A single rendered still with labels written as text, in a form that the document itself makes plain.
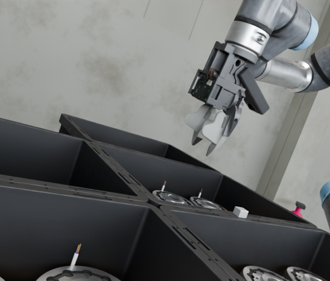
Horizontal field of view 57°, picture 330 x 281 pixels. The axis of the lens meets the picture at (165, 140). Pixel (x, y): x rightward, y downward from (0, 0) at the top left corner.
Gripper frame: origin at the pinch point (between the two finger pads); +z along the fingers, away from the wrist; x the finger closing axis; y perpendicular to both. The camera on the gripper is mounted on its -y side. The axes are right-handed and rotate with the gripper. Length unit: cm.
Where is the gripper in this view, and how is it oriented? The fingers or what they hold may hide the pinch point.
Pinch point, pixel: (204, 145)
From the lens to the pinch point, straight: 65.0
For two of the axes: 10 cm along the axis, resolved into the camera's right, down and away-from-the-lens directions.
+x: 4.3, 3.8, -8.2
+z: -4.0, 8.9, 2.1
